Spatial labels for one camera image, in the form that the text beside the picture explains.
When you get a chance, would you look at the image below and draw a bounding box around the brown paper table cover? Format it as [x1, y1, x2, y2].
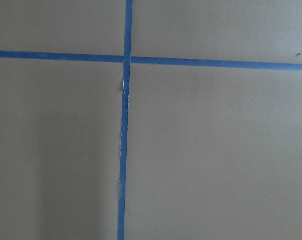
[0, 0, 302, 240]

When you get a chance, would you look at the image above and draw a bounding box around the long blue tape strip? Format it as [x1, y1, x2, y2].
[117, 0, 133, 240]

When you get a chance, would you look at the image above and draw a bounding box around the crosswise blue tape strip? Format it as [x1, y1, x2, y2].
[0, 50, 302, 72]

